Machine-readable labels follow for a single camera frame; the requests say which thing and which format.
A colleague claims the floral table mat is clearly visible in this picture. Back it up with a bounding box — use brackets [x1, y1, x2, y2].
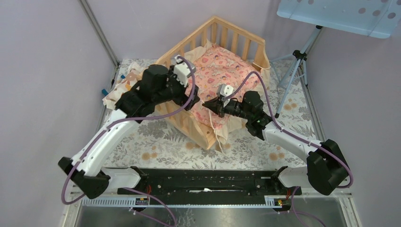
[104, 72, 321, 170]

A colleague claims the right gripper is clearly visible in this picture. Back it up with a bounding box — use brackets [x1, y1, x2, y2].
[202, 96, 252, 121]

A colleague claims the light blue perforated panel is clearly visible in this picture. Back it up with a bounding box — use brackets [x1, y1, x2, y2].
[277, 0, 401, 39]

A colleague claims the black tripod stand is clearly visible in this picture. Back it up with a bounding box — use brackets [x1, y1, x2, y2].
[270, 25, 323, 118]

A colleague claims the floral small pillow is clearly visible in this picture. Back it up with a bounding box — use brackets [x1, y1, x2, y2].
[102, 73, 138, 110]

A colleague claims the blue toy item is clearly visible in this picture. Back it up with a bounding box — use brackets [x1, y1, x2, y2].
[102, 75, 131, 101]

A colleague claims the pink patterned bed cushion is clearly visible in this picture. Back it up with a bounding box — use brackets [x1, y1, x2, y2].
[157, 43, 264, 151]

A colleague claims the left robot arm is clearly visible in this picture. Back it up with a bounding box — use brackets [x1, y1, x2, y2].
[58, 55, 199, 205]

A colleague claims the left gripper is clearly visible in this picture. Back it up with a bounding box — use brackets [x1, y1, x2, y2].
[153, 66, 200, 110]

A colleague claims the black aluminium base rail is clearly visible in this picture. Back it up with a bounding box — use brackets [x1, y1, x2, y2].
[69, 166, 352, 208]

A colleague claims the grey diagonal pole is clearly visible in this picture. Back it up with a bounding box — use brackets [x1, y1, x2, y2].
[78, 0, 120, 68]

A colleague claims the wooden pet bed frame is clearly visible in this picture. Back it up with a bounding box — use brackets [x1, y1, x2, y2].
[156, 16, 270, 149]

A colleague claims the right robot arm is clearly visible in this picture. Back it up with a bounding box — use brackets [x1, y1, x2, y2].
[203, 84, 349, 196]

